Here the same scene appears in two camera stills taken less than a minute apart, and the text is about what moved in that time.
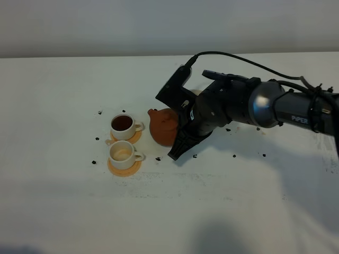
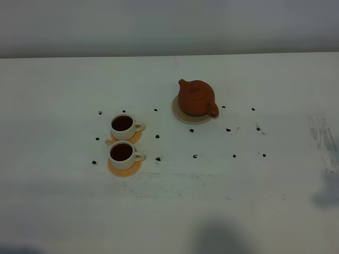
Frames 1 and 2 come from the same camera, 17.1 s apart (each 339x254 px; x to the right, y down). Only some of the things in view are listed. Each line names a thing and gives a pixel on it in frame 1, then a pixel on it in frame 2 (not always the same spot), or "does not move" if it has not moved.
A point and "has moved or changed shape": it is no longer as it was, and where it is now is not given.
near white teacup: x=123 y=155 does not move
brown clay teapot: x=163 y=125 has moved or changed shape
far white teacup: x=123 y=127 does not move
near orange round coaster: x=124 y=172 does not move
